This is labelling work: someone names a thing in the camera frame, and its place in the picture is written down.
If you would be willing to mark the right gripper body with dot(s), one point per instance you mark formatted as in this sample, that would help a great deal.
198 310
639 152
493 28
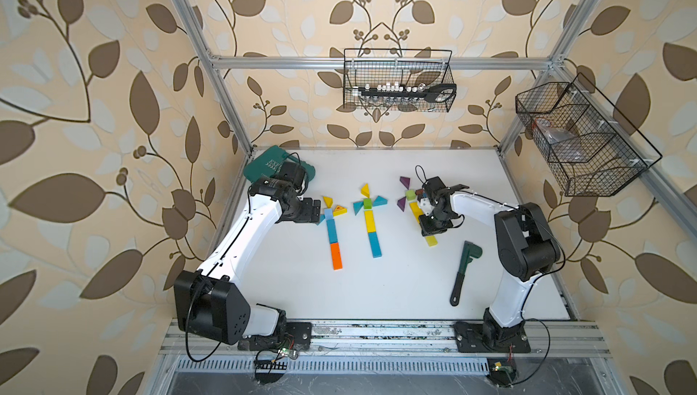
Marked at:
435 223

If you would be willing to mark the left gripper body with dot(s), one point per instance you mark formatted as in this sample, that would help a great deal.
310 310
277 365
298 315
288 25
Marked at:
311 212

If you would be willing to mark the lime yellow rectangular block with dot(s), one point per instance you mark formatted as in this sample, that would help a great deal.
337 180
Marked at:
431 240

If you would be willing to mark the purple triangle block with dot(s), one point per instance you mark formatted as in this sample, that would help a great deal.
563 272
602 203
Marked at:
405 181
402 203

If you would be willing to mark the teal long block diagonal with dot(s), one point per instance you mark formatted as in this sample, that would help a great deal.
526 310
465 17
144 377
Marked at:
332 231

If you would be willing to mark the teal long block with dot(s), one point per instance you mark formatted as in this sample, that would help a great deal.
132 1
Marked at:
374 245

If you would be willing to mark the teal trapezoid block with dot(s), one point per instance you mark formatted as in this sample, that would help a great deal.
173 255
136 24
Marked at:
357 207

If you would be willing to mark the orange rectangular block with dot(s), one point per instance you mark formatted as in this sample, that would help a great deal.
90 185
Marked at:
336 256

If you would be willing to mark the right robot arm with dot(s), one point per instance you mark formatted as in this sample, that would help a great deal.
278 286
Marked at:
526 247

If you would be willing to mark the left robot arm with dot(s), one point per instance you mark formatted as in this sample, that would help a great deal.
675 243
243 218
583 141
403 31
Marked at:
209 302

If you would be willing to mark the green plastic tool case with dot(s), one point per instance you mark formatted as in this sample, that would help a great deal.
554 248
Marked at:
269 163

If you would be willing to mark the plastic bag in basket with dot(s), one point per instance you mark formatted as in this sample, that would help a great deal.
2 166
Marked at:
559 144

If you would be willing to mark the socket set rail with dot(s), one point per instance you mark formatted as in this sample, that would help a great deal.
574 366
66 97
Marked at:
384 94

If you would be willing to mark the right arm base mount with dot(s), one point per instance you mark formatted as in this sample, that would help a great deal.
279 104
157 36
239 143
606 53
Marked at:
490 338

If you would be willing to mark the back wire basket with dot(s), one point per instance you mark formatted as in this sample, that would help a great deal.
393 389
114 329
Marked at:
370 67

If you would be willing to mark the wire basket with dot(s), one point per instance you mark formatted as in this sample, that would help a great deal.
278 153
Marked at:
616 149
370 67

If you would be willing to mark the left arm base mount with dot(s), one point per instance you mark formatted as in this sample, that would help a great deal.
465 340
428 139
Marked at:
287 335

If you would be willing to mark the right wire basket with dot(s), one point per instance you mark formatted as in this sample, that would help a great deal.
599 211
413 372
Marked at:
616 149

